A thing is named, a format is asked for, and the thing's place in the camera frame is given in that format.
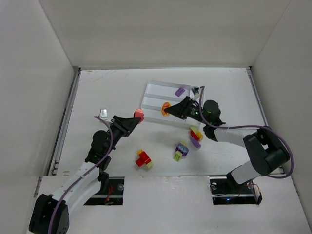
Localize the red large lego brick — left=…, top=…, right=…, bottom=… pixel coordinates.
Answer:
left=136, top=151, right=152, bottom=167

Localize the red rounded lego brick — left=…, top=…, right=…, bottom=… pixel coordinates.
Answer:
left=134, top=109, right=144, bottom=123

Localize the white sorting tray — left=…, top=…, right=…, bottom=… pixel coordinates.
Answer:
left=140, top=81, right=200, bottom=128

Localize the yellow curved lego brick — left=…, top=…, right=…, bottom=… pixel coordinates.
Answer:
left=196, top=131, right=203, bottom=141

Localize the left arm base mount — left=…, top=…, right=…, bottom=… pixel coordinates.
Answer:
left=84, top=172, right=125, bottom=206

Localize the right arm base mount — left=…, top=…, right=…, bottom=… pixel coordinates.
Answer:
left=209, top=177, right=263, bottom=205

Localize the light green lego brick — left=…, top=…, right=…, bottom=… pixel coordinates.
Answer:
left=173, top=151, right=183, bottom=162

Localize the yellow butterfly lego brick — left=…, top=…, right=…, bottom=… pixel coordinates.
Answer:
left=161, top=102, right=172, bottom=117

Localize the red curved lego brick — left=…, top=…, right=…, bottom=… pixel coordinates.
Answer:
left=191, top=130, right=199, bottom=141

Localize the light green lego plate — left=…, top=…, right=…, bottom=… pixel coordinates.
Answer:
left=146, top=161, right=153, bottom=169

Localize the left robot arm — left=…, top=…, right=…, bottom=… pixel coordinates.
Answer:
left=28, top=116, right=143, bottom=234

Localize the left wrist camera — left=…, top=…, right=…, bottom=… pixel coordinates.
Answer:
left=99, top=109, right=107, bottom=119

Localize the purple butterfly lego brick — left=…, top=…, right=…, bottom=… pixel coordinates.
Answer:
left=175, top=87, right=185, bottom=97

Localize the purple curved lego brick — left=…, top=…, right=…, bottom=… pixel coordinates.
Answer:
left=191, top=137, right=201, bottom=149

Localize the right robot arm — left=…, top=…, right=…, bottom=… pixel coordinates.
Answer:
left=163, top=97, right=293, bottom=194

